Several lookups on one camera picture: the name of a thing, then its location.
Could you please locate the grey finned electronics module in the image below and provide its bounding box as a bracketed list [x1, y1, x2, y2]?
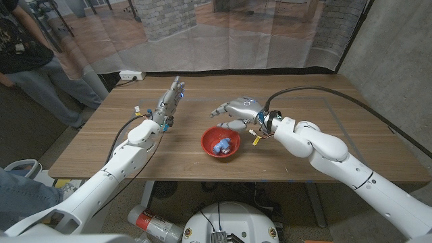
[211, 231, 246, 243]

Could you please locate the black tripod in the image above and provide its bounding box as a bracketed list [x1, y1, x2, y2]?
[25, 0, 76, 54]

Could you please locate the white table leg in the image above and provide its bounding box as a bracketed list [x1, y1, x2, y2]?
[140, 180, 155, 209]

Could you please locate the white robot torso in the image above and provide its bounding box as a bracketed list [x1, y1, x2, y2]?
[182, 201, 280, 243]

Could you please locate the person in blue jeans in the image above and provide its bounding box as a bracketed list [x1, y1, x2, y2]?
[0, 165, 65, 234]

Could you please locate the white chair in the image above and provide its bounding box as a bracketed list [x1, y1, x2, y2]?
[5, 159, 43, 179]

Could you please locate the red bowl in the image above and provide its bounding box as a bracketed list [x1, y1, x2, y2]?
[200, 126, 242, 159]

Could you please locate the black round fan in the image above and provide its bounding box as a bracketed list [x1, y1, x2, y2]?
[151, 181, 178, 200]

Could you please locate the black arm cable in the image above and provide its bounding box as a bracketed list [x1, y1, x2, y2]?
[263, 85, 432, 159]
[103, 115, 153, 167]

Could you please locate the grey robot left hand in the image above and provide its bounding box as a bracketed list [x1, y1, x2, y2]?
[151, 76, 186, 132]

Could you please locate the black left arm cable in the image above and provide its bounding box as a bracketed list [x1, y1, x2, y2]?
[103, 115, 153, 167]

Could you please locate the white power strip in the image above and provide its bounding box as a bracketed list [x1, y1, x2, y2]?
[119, 70, 146, 81]

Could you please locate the black power strip cable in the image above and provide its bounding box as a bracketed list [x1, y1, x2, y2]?
[114, 76, 138, 88]

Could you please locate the person in black shirt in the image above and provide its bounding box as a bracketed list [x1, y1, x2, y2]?
[0, 0, 109, 130]

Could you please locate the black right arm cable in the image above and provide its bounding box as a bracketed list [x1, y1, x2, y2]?
[263, 85, 432, 159]

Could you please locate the blue toy camera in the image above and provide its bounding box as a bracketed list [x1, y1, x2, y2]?
[212, 137, 232, 156]

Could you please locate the grey table leg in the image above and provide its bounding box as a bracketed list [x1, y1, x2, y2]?
[305, 182, 327, 229]

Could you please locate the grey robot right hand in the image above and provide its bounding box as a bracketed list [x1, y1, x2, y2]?
[209, 97, 283, 139]

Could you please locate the printed room backdrop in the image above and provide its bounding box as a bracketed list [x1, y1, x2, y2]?
[20, 0, 372, 80]

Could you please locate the white and red cylinder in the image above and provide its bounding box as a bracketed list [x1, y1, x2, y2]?
[127, 204, 185, 243]

